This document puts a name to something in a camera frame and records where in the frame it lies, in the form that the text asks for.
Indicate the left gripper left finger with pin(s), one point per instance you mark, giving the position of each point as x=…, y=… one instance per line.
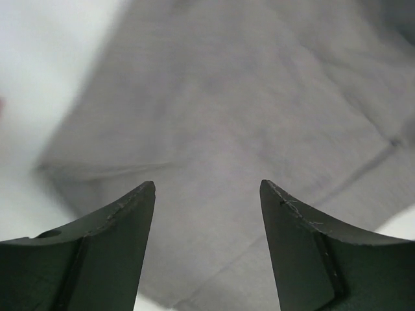
x=93, y=263

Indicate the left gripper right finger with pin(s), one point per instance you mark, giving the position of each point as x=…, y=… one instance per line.
x=322, y=263

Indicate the grey long sleeve shirt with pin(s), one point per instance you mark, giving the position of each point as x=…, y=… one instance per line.
x=209, y=98

